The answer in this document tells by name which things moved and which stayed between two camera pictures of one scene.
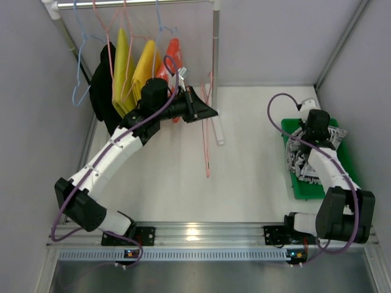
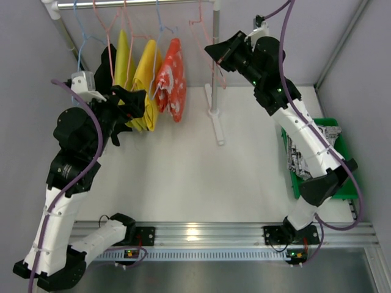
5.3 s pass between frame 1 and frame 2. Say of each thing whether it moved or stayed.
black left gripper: moved
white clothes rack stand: stayed
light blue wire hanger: stayed
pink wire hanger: moved
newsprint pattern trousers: stayed
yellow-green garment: stayed
